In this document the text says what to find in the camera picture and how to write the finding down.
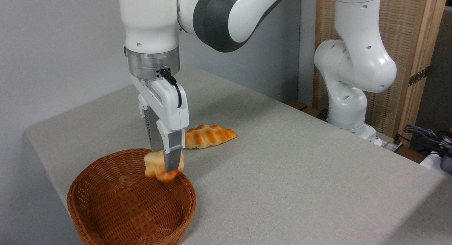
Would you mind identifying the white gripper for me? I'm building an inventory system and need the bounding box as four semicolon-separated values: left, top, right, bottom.
131;75;190;172

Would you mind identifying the small round bread roll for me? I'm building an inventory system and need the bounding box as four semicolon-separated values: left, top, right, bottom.
144;150;185;183

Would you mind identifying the white robot base connector block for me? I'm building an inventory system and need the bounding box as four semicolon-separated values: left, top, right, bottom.
374;131;404;153

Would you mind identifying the long braided bread loaf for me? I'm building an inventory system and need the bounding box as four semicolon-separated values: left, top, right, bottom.
184;124;238;149

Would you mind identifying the brown woven wicker basket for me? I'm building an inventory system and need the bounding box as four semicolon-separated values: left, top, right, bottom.
67;148;197;245

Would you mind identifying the metal screen hinge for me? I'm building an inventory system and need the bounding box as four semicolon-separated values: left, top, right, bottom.
408;66;431;87

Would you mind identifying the wooden rattan folding screen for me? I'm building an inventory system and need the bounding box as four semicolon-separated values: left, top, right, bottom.
313;0;450;149

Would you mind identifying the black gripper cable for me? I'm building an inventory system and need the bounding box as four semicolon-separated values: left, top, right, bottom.
160;68;183;109

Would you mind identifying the blue and black cable bundle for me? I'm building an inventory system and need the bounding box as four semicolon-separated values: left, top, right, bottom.
404;124;452;154

